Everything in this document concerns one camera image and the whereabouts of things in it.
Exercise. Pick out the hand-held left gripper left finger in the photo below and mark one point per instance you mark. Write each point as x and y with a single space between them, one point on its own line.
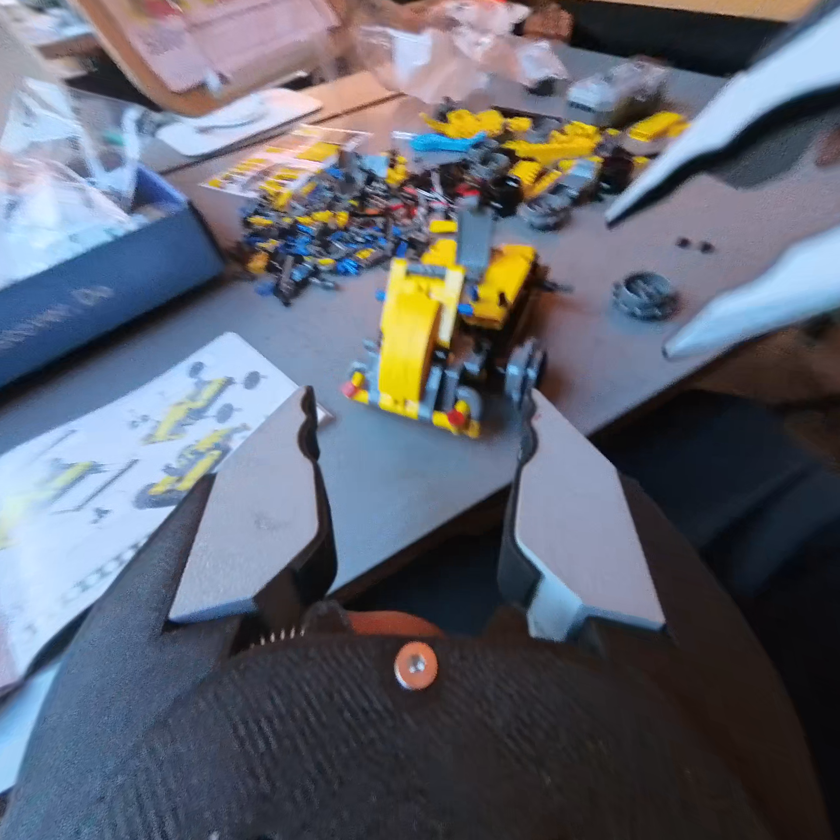
256 525

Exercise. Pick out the crumpled clear plastic bag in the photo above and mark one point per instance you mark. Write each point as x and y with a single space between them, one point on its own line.
459 39

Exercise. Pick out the white instruction booklet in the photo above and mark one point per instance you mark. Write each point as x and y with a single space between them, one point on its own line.
98 459

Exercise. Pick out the brown cardboard box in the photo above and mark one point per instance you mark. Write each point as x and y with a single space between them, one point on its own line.
197 39

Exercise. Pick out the blue cardboard box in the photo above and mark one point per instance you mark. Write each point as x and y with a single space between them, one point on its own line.
98 289

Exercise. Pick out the yellow black toy brick car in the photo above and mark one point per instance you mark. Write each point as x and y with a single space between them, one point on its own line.
407 328

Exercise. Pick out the dark grey toy wheel rim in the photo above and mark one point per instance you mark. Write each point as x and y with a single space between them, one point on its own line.
646 296
525 374

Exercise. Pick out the person's dark trousers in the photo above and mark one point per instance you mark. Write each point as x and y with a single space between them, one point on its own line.
774 499

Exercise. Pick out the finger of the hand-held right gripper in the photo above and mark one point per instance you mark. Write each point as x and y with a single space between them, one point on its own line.
754 111
774 295

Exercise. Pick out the light blue toy piece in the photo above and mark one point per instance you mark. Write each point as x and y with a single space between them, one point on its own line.
439 141

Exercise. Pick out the pile of small toy bricks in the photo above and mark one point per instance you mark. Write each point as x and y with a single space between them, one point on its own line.
341 223

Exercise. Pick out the white rounded pad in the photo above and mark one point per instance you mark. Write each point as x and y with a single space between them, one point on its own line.
262 111

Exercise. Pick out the clear plastic bags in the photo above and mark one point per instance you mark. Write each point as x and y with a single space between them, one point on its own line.
59 197

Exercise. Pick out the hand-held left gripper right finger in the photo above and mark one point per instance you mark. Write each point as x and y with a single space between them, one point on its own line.
577 525

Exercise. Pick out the grey white toy part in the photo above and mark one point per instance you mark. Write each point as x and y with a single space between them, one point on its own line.
613 92

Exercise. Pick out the grey desk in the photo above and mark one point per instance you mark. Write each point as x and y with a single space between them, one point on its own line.
394 472

